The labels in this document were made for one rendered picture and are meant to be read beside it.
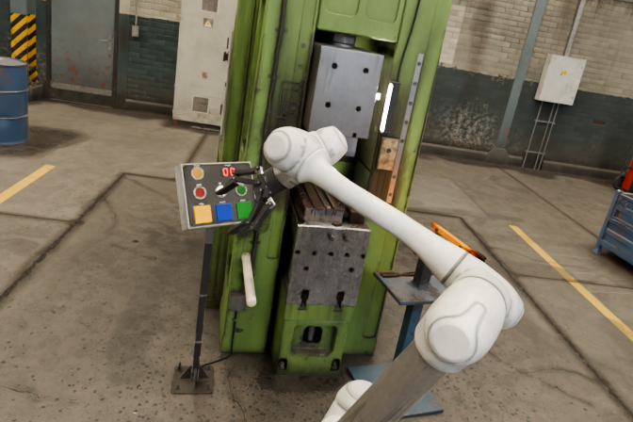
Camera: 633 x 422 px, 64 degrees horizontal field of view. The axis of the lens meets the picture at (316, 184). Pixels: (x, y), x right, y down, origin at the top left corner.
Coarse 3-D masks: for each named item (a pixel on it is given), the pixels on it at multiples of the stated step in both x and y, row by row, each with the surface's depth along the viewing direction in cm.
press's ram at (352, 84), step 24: (336, 48) 227; (360, 48) 262; (312, 72) 240; (336, 72) 231; (360, 72) 233; (312, 96) 235; (336, 96) 235; (360, 96) 237; (312, 120) 236; (336, 120) 238; (360, 120) 241
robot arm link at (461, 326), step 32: (448, 288) 110; (480, 288) 107; (448, 320) 99; (480, 320) 99; (416, 352) 110; (448, 352) 99; (480, 352) 98; (384, 384) 116; (416, 384) 111; (352, 416) 123; (384, 416) 117
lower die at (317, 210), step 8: (304, 184) 284; (312, 184) 285; (312, 192) 272; (304, 200) 262; (312, 200) 261; (320, 200) 262; (336, 200) 266; (304, 208) 252; (312, 208) 252; (320, 208) 252; (336, 208) 254; (304, 216) 252; (312, 216) 253; (320, 216) 254; (328, 216) 255; (336, 216) 255
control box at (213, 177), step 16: (176, 176) 219; (192, 176) 217; (208, 176) 221; (224, 176) 225; (240, 176) 230; (192, 192) 215; (208, 192) 220; (192, 208) 214; (192, 224) 213; (208, 224) 217; (224, 224) 222
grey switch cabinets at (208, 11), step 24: (192, 0) 711; (216, 0) 711; (192, 24) 721; (216, 24) 722; (192, 48) 731; (216, 48) 733; (192, 72) 742; (216, 72) 743; (192, 96) 752; (216, 96) 754; (192, 120) 765; (216, 120) 766
